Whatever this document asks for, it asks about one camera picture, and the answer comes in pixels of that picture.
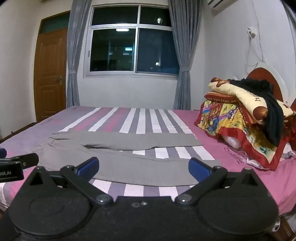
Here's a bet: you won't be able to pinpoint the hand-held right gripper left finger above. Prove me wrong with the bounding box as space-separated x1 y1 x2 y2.
23 157 114 207

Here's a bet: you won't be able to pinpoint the colourful printed red blanket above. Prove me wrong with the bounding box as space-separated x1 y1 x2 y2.
194 91 296 171

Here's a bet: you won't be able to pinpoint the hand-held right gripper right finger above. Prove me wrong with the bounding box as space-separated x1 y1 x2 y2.
174 158 266 206

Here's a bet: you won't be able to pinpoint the grey curtain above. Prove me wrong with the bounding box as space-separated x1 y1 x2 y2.
168 0 204 110
66 0 93 108

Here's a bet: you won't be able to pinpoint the red wooden headboard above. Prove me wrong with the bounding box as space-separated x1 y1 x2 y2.
246 67 296 109

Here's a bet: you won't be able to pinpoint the white wall plug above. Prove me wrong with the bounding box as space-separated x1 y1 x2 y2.
246 27 258 39

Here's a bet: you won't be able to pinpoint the brown wooden door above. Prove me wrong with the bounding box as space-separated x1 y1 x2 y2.
33 10 71 122

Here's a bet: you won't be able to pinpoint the white air conditioner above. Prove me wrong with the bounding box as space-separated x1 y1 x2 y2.
206 0 225 10

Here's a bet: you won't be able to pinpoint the dark wooden bed frame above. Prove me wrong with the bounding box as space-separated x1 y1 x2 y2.
0 122 37 143

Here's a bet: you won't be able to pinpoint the grey pants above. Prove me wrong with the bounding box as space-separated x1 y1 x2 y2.
35 132 222 187

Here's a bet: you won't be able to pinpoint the sliding glass window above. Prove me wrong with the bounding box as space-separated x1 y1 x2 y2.
84 4 180 78

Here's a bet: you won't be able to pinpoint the cream printed pillow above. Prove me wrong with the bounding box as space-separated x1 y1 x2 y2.
208 77 296 124

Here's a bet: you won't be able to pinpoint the white pillow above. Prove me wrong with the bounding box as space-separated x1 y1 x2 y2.
223 136 296 160

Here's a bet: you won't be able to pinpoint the black garment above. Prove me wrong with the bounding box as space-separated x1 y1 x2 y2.
228 78 285 147

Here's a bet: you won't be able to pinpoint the striped pink bed sheet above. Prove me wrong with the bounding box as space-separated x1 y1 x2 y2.
0 105 296 216

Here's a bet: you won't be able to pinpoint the white cable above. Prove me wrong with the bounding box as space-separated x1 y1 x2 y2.
243 32 267 67

